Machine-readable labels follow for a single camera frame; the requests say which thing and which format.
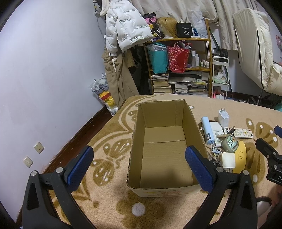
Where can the green cartoon pouch case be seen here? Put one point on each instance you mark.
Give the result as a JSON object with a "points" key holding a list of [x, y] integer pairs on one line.
{"points": [[229, 144]]}

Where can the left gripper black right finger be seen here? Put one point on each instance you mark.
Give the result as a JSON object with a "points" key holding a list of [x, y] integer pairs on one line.
{"points": [[240, 210]]}

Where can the red gift bag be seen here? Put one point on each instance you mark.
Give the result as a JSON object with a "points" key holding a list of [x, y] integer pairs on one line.
{"points": [[178, 56]]}

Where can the white metal cart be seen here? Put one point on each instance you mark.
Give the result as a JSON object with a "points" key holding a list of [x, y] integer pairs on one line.
{"points": [[220, 77]]}

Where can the wall socket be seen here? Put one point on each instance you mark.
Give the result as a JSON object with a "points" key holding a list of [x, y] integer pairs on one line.
{"points": [[27, 161], [39, 147]]}

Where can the brown floral carpet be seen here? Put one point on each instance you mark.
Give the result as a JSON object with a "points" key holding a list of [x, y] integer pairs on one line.
{"points": [[103, 194]]}

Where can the white plug charger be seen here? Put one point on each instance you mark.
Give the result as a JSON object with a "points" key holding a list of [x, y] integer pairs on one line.
{"points": [[223, 117]]}

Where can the white square charger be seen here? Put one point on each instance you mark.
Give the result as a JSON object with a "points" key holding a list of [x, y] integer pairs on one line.
{"points": [[228, 160]]}

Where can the beige hanging coat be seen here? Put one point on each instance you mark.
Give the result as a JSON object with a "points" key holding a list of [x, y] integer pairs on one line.
{"points": [[119, 78]]}

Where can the person's hand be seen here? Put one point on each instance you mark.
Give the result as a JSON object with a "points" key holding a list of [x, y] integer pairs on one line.
{"points": [[277, 199]]}

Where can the white puffer jacket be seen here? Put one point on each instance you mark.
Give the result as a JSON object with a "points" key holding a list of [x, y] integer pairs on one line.
{"points": [[125, 27]]}

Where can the yellow oval case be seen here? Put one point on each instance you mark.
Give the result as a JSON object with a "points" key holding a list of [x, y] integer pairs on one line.
{"points": [[240, 157]]}

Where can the key bunch with tag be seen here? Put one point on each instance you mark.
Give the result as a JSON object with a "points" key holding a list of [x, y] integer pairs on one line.
{"points": [[216, 153]]}

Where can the stack of books left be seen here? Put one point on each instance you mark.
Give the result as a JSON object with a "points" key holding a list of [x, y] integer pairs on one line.
{"points": [[160, 83]]}

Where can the lower wall socket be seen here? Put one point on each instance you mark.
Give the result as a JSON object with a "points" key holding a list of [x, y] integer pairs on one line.
{"points": [[27, 161]]}

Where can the plush toys in bag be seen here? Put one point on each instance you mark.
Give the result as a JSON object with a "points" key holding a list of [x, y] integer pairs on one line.
{"points": [[100, 88]]}

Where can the brown cardboard box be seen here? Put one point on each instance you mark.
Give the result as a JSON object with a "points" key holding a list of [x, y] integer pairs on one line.
{"points": [[157, 165]]}

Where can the white JSCN remote control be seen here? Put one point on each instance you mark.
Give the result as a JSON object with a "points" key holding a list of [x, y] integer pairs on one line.
{"points": [[239, 133]]}

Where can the blonde wig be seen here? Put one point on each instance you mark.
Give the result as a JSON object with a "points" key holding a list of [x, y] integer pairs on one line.
{"points": [[168, 27]]}

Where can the upper wall socket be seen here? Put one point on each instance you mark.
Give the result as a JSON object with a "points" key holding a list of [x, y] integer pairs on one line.
{"points": [[39, 147]]}

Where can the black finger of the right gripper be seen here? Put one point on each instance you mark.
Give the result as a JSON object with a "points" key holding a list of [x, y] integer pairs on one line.
{"points": [[278, 131], [267, 150]]}

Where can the white slim remote control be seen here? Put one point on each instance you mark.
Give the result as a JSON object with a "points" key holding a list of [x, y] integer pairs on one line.
{"points": [[217, 130]]}

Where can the light blue cylinder device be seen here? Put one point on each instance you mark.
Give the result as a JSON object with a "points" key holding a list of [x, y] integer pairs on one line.
{"points": [[208, 133]]}

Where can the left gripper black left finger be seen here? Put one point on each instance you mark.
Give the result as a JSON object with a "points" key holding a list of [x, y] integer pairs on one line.
{"points": [[38, 210]]}

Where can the stack of books right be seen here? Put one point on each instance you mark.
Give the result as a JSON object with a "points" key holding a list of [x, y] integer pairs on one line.
{"points": [[188, 86]]}

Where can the wooden bookshelf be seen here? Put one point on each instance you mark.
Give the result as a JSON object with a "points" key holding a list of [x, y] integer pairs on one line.
{"points": [[200, 57]]}

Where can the teal storage bag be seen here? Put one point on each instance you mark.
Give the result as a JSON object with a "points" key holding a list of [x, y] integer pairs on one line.
{"points": [[158, 57]]}

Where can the stack of books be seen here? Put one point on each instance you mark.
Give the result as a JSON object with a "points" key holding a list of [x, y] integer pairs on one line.
{"points": [[160, 83], [188, 86]]}

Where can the black box marked 40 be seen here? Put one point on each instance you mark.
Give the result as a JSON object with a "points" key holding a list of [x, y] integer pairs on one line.
{"points": [[184, 30]]}

